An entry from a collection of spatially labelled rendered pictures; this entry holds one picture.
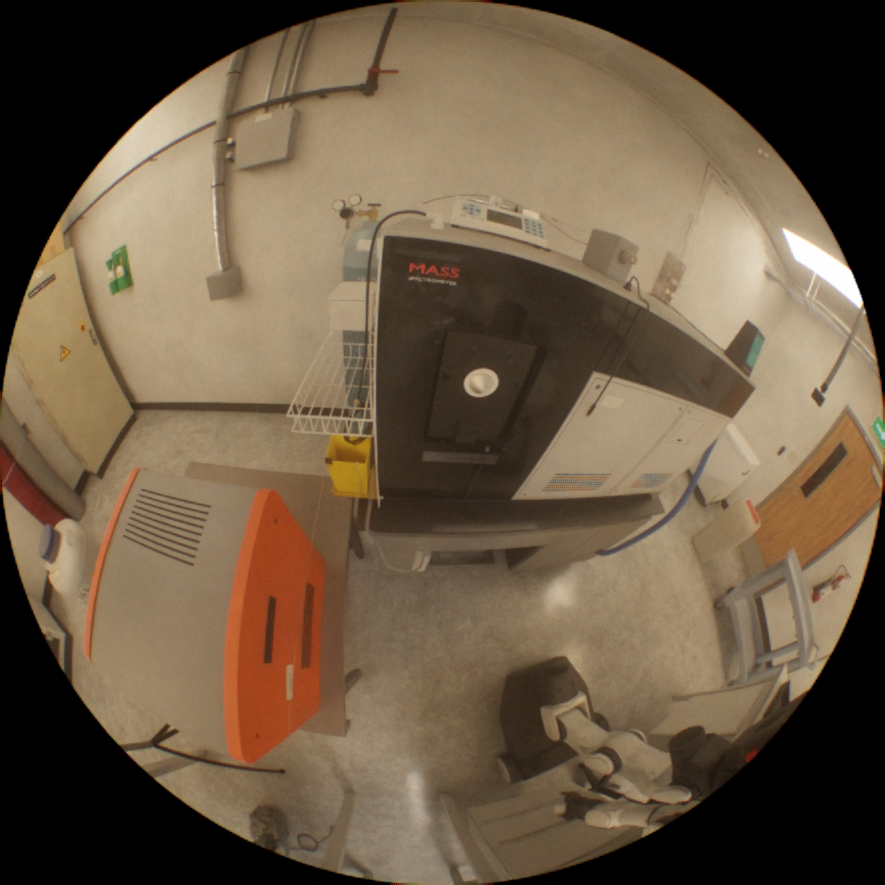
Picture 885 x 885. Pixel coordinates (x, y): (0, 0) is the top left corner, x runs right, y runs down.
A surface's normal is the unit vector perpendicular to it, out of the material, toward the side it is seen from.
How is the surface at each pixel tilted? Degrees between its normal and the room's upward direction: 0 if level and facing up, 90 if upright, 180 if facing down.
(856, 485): 90
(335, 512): 0
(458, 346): 90
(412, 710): 0
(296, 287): 90
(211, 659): 0
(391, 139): 90
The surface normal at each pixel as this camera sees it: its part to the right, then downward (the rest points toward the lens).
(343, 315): 0.07, 0.75
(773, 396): -0.98, -0.06
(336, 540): 0.16, -0.65
